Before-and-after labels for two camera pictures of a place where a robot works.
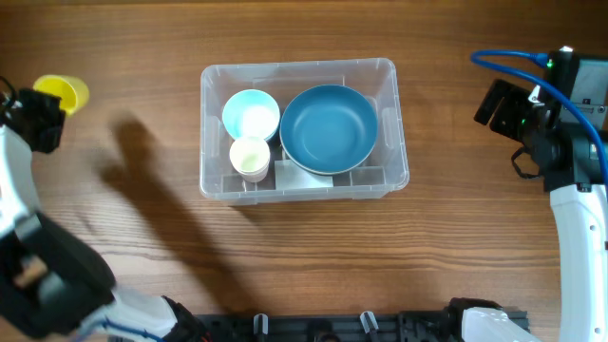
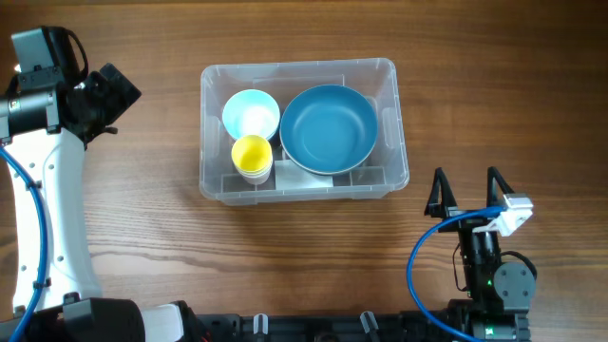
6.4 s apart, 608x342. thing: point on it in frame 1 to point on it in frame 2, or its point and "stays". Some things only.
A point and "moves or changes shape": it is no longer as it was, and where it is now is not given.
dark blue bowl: [329, 129] stays
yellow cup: [73, 92] moves or changes shape
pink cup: [254, 178] stays
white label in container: [292, 175] stays
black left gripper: [51, 104] to [120, 93]
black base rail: [330, 327] stays
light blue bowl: [251, 113] stays
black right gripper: [503, 122] to [449, 204]
